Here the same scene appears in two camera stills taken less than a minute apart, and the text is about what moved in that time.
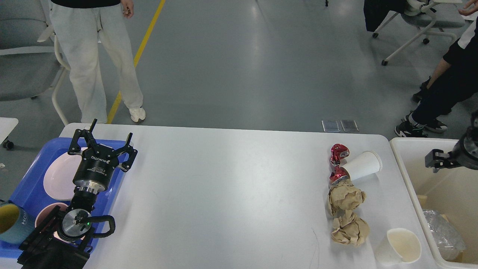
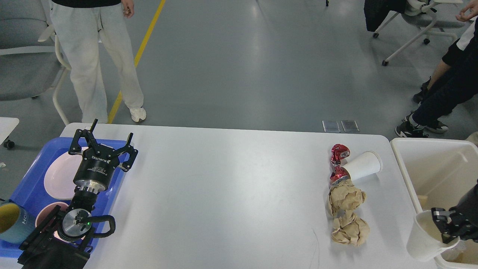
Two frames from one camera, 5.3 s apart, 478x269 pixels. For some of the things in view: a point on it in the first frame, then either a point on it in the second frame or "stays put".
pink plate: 59,173 stays put
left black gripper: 98,163 stays put
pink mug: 47,209 stays put
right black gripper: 465,153 -> 465,223
